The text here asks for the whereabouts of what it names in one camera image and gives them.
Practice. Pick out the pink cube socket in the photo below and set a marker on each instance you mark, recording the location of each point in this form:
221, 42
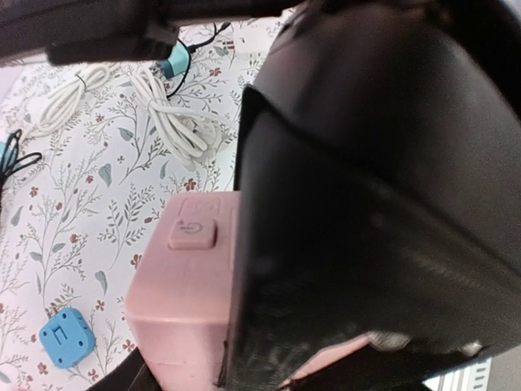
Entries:
178, 304

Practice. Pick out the blue flat plug adapter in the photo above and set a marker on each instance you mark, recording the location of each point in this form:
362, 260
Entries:
67, 339

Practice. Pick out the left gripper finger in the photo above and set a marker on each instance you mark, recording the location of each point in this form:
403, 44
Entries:
132, 374

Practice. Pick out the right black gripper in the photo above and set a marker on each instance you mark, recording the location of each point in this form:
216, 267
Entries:
379, 169

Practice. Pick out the teal small adapter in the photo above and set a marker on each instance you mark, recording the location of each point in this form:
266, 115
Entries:
178, 63

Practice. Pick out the floral table mat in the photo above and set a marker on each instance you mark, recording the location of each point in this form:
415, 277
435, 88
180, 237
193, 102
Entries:
74, 227

